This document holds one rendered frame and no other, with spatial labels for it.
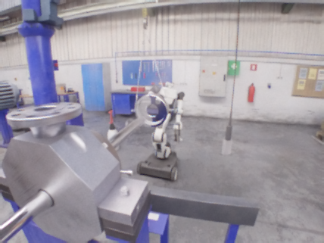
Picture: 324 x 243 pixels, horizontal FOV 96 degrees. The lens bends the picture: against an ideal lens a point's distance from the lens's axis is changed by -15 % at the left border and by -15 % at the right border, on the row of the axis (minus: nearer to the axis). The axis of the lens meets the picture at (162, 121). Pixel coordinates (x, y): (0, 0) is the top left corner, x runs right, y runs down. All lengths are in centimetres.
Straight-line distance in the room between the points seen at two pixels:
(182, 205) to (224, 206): 23
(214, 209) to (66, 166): 77
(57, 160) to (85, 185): 12
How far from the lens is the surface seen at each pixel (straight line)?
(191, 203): 102
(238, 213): 107
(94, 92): 646
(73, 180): 62
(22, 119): 62
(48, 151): 63
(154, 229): 96
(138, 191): 68
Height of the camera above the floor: 155
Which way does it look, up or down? 17 degrees down
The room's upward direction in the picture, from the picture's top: straight up
